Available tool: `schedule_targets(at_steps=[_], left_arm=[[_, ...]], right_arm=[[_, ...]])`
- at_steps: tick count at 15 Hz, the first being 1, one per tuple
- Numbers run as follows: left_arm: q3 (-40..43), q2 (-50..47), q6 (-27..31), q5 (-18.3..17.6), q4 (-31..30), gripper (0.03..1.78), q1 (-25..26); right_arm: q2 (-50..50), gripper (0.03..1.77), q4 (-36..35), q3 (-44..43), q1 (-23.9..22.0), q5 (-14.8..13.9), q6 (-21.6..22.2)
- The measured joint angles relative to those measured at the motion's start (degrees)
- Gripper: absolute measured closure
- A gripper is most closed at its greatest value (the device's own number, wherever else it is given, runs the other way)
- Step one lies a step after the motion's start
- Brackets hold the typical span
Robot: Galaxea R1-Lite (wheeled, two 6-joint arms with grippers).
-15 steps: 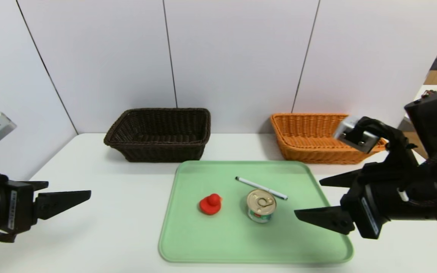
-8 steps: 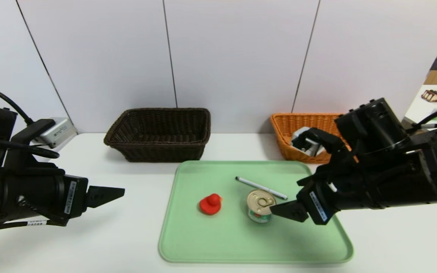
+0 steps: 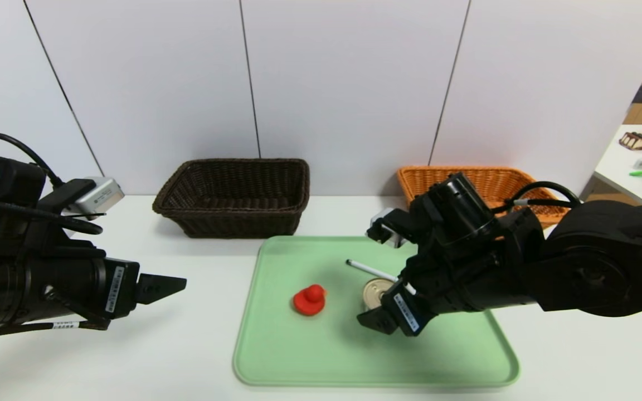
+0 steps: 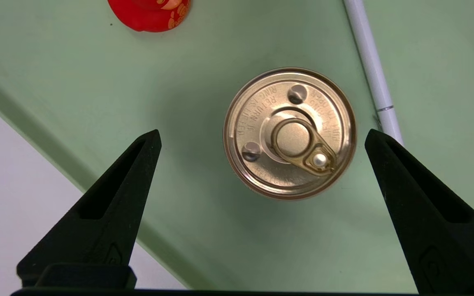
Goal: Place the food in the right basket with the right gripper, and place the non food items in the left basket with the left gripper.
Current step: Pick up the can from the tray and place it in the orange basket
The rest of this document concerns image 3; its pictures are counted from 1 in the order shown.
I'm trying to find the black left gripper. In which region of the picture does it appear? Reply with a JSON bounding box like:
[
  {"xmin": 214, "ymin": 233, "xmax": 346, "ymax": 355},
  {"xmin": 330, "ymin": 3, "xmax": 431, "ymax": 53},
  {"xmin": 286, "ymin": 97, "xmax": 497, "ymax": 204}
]
[{"xmin": 28, "ymin": 256, "xmax": 187, "ymax": 322}]

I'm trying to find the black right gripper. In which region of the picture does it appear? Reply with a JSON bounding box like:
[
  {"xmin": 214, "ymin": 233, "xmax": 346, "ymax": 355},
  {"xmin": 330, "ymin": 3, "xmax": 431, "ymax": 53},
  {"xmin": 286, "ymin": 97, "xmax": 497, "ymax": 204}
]
[{"xmin": 357, "ymin": 256, "xmax": 467, "ymax": 338}]

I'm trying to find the gold pull-tab tin can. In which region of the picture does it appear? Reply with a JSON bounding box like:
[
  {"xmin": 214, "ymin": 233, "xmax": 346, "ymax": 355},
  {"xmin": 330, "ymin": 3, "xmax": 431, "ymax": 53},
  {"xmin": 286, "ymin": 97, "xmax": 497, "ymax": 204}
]
[{"xmin": 362, "ymin": 278, "xmax": 397, "ymax": 312}]

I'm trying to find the white pen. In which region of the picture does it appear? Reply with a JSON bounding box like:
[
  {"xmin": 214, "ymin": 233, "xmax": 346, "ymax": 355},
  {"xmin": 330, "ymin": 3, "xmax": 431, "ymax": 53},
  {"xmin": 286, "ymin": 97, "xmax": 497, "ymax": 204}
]
[{"xmin": 346, "ymin": 259, "xmax": 416, "ymax": 295}]

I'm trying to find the red rubber duck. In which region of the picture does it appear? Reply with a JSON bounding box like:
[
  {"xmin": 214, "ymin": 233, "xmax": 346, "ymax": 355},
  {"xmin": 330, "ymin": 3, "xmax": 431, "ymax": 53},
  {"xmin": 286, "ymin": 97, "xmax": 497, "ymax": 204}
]
[{"xmin": 293, "ymin": 284, "xmax": 327, "ymax": 316}]

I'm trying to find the dark brown wicker basket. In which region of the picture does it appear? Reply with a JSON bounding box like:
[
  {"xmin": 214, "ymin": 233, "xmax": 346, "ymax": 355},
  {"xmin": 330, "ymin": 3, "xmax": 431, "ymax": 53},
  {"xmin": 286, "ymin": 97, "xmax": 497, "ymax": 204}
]
[{"xmin": 152, "ymin": 158, "xmax": 310, "ymax": 239}]

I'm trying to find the orange wicker basket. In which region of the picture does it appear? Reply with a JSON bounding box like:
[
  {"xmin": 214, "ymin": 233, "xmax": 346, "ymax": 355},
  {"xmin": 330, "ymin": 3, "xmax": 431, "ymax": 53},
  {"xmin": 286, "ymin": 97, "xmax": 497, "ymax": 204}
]
[{"xmin": 397, "ymin": 166, "xmax": 572, "ymax": 229}]

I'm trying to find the light green plastic tray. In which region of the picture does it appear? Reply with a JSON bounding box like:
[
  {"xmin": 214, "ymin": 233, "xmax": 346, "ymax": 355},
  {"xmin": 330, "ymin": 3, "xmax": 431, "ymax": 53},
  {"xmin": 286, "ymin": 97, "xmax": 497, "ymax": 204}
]
[{"xmin": 233, "ymin": 236, "xmax": 521, "ymax": 388}]

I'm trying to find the white side table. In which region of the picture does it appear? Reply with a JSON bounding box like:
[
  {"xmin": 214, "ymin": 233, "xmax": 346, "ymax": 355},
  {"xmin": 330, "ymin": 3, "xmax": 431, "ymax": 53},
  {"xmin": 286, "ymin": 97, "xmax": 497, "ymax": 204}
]
[{"xmin": 594, "ymin": 124, "xmax": 642, "ymax": 206}]

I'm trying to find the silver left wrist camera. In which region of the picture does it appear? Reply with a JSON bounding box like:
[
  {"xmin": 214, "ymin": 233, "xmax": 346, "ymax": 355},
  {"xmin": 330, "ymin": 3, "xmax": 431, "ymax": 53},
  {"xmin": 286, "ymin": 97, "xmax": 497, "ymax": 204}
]
[{"xmin": 64, "ymin": 177, "xmax": 125, "ymax": 219}]

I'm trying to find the black left camera cable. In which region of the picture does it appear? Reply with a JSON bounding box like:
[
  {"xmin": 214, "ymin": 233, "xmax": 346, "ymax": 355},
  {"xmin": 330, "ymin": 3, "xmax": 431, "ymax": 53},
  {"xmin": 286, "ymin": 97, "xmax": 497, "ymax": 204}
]
[{"xmin": 0, "ymin": 132, "xmax": 64, "ymax": 187}]

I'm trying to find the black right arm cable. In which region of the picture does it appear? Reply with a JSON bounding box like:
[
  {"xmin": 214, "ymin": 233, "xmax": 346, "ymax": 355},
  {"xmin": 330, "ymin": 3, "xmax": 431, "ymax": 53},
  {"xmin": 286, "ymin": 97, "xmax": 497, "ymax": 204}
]
[{"xmin": 491, "ymin": 182, "xmax": 582, "ymax": 215}]

